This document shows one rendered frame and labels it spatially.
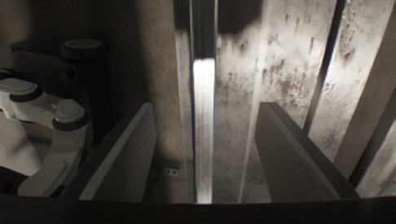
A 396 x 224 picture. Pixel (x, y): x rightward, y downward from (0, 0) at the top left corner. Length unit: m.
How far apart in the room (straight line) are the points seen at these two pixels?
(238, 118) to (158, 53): 0.84
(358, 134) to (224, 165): 0.15
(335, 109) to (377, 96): 0.04
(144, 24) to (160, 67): 0.21
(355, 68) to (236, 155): 0.14
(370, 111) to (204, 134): 0.16
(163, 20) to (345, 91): 0.87
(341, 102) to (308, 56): 0.05
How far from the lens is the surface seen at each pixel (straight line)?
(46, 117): 1.09
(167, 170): 1.43
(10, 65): 1.43
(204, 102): 0.16
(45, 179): 0.69
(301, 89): 0.20
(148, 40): 1.03
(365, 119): 0.25
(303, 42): 0.19
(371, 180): 0.29
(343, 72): 0.20
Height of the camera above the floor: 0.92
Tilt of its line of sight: 57 degrees down
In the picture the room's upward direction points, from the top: 158 degrees counter-clockwise
